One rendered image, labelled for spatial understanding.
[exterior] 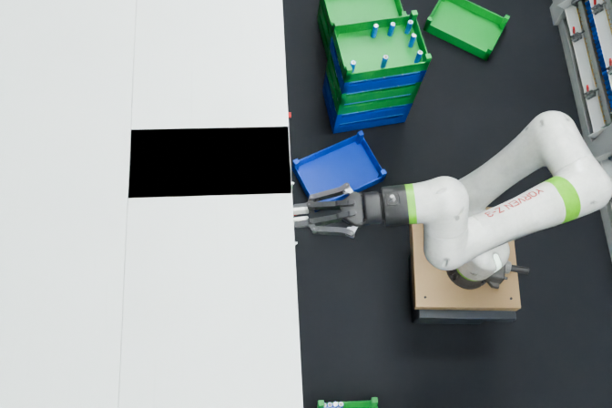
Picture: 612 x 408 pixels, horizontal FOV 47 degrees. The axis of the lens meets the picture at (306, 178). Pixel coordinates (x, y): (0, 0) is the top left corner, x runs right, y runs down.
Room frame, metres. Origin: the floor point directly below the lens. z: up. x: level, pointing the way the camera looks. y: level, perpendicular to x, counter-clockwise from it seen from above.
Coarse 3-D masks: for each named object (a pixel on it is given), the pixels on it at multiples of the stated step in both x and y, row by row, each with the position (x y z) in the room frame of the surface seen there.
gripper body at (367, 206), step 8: (352, 192) 0.60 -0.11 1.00; (368, 192) 0.60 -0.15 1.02; (376, 192) 0.60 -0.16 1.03; (360, 200) 0.59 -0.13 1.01; (368, 200) 0.58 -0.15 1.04; (376, 200) 0.58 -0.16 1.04; (344, 208) 0.57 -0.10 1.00; (352, 208) 0.57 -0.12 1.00; (360, 208) 0.57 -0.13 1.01; (368, 208) 0.56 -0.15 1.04; (376, 208) 0.56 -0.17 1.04; (352, 216) 0.55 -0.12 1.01; (360, 216) 0.55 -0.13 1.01; (368, 216) 0.55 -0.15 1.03; (376, 216) 0.55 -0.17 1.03; (352, 224) 0.53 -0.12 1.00; (360, 224) 0.53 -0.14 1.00; (368, 224) 0.54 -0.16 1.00
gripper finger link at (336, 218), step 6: (354, 210) 0.56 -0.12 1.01; (324, 216) 0.54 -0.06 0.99; (330, 216) 0.54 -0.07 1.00; (336, 216) 0.54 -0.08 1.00; (342, 216) 0.54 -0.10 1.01; (348, 216) 0.54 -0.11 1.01; (312, 222) 0.52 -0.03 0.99; (318, 222) 0.52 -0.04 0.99; (324, 222) 0.53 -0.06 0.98; (330, 222) 0.53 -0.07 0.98
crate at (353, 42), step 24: (336, 24) 1.43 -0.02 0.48; (360, 24) 1.47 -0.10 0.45; (384, 24) 1.50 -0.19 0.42; (336, 48) 1.37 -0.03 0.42; (360, 48) 1.40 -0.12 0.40; (384, 48) 1.41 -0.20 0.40; (408, 48) 1.43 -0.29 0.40; (360, 72) 1.27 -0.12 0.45; (384, 72) 1.30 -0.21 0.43; (408, 72) 1.33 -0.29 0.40
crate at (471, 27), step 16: (448, 0) 1.98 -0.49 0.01; (464, 0) 1.96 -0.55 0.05; (432, 16) 1.88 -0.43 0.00; (448, 16) 1.90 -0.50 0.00; (464, 16) 1.91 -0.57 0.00; (480, 16) 1.92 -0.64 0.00; (496, 16) 1.91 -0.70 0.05; (432, 32) 1.80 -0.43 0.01; (448, 32) 1.82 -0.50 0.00; (464, 32) 1.83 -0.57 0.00; (480, 32) 1.84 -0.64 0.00; (496, 32) 1.86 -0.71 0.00; (464, 48) 1.74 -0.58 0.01; (480, 48) 1.72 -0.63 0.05
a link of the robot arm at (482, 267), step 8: (496, 248) 0.68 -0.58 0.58; (504, 248) 0.69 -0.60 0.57; (480, 256) 0.65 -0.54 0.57; (488, 256) 0.65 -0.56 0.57; (496, 256) 0.66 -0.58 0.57; (504, 256) 0.66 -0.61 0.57; (464, 264) 0.64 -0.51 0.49; (472, 264) 0.63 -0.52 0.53; (480, 264) 0.63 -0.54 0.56; (488, 264) 0.63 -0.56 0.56; (496, 264) 0.63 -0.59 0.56; (504, 264) 0.64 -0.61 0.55; (464, 272) 0.63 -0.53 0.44; (472, 272) 0.62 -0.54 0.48; (480, 272) 0.62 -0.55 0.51; (488, 272) 0.62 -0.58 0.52
